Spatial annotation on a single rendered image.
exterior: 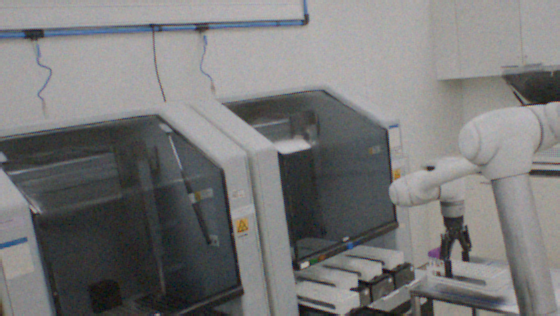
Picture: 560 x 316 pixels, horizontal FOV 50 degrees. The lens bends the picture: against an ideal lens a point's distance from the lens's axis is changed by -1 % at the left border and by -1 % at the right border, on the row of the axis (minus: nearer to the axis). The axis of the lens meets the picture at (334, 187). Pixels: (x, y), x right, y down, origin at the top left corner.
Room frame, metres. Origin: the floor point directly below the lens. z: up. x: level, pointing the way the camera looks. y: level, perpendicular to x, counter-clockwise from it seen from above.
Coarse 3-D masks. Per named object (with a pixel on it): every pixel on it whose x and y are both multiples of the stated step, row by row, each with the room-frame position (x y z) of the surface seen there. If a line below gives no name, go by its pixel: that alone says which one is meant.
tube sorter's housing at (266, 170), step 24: (216, 96) 2.84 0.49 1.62; (240, 96) 2.64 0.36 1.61; (264, 96) 2.73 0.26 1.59; (336, 96) 2.76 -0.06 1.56; (360, 96) 2.77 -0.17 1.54; (216, 120) 2.21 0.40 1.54; (240, 120) 2.25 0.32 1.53; (384, 120) 2.59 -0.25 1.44; (240, 144) 2.11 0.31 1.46; (264, 144) 2.13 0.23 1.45; (264, 168) 2.09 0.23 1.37; (264, 192) 2.08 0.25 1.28; (264, 216) 2.07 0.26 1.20; (288, 216) 3.08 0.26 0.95; (408, 216) 2.65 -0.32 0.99; (264, 240) 2.07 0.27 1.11; (288, 240) 2.14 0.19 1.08; (384, 240) 2.63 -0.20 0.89; (408, 240) 2.63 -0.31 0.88; (264, 264) 2.08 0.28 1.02; (288, 264) 2.13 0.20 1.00; (288, 288) 2.12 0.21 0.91; (288, 312) 2.10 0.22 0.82; (408, 312) 2.44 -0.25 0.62; (432, 312) 2.58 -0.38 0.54
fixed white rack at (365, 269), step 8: (336, 256) 2.57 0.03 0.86; (344, 256) 2.56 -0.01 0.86; (320, 264) 2.53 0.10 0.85; (328, 264) 2.49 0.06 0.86; (336, 264) 2.46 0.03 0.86; (344, 264) 2.45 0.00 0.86; (352, 264) 2.43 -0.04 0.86; (360, 264) 2.42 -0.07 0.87; (368, 264) 2.41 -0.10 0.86; (376, 264) 2.39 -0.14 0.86; (352, 272) 2.49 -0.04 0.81; (360, 272) 2.48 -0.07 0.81; (368, 272) 2.35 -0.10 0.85; (376, 272) 2.38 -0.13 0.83
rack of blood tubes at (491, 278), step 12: (456, 264) 2.15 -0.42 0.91; (468, 264) 2.12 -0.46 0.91; (432, 276) 2.15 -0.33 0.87; (444, 276) 2.13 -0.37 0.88; (456, 276) 2.12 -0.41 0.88; (468, 276) 2.03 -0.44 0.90; (480, 276) 1.99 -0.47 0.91; (492, 276) 1.97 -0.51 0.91; (504, 276) 1.99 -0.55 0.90; (468, 288) 2.03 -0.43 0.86; (492, 288) 1.95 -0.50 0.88; (504, 288) 1.99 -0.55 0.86
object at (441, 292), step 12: (480, 264) 2.37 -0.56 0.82; (492, 264) 2.35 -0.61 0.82; (504, 264) 2.33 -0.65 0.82; (552, 276) 2.14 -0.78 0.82; (420, 288) 2.18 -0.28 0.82; (432, 288) 2.17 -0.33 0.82; (444, 288) 2.15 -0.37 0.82; (456, 288) 2.14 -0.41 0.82; (444, 300) 2.07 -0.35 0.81; (456, 300) 2.03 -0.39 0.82; (468, 300) 2.01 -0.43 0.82; (480, 300) 2.00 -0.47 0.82; (492, 300) 1.99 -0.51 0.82; (504, 300) 1.97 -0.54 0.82; (420, 312) 2.18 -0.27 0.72; (504, 312) 1.90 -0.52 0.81; (516, 312) 1.87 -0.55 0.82
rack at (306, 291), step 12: (300, 288) 2.22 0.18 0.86; (312, 288) 2.20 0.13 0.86; (324, 288) 2.19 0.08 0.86; (336, 288) 2.17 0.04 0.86; (300, 300) 2.19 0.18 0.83; (312, 300) 2.21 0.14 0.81; (324, 300) 2.08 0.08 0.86; (336, 300) 2.05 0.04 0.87; (348, 300) 2.05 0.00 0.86; (336, 312) 2.04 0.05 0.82
